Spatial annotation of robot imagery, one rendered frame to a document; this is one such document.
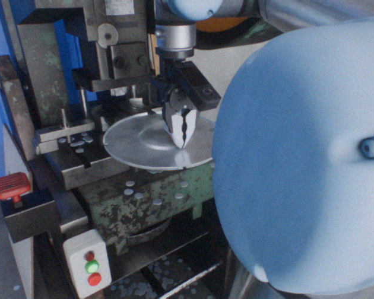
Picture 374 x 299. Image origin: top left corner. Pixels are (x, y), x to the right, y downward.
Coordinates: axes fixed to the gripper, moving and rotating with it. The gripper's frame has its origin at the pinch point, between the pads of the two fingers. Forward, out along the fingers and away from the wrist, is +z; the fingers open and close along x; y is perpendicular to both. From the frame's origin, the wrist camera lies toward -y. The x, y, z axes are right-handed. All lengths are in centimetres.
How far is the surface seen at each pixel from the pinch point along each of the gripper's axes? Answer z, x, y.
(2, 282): 79, 47, 68
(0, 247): 79, 45, 90
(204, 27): -19, -33, 35
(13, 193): 4.0, 33.2, 8.4
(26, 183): 3.5, 30.7, 9.5
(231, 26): -20.2, -33.0, 22.2
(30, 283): 65, 37, 46
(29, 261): 56, 35, 46
